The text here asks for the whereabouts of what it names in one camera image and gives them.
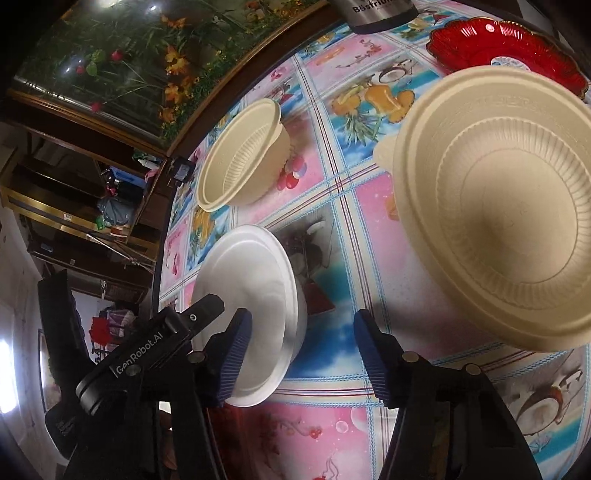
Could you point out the small black cup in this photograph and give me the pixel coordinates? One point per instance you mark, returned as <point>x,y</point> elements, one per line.
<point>182,168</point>

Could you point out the white disposable plate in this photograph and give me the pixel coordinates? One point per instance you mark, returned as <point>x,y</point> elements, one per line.
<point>258,286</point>

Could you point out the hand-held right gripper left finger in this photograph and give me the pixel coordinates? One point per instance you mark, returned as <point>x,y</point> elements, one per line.
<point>233,364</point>

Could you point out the printed fruit tablecloth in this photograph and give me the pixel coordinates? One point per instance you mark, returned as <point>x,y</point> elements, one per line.
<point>351,230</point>

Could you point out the wooden cabinet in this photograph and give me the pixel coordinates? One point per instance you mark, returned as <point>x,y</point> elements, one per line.
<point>157,203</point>

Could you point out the stainless steel thermos kettle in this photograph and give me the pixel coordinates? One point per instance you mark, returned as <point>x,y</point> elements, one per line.
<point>374,16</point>

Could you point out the cream disposable bowl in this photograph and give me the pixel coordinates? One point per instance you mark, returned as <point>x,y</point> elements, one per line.
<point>498,207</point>
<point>240,161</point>

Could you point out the aquarium with artificial flowers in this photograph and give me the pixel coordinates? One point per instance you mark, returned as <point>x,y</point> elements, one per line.
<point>138,69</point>

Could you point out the grey-blue bag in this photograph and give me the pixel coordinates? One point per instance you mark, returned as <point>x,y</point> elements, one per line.
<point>115,210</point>

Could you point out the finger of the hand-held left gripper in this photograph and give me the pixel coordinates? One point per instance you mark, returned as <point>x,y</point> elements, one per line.
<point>138,350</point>

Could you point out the red scalloped plastic plate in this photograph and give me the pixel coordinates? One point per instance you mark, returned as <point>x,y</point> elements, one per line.
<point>471,46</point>

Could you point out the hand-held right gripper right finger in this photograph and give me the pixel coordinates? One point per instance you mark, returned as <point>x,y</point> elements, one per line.
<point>369,355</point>

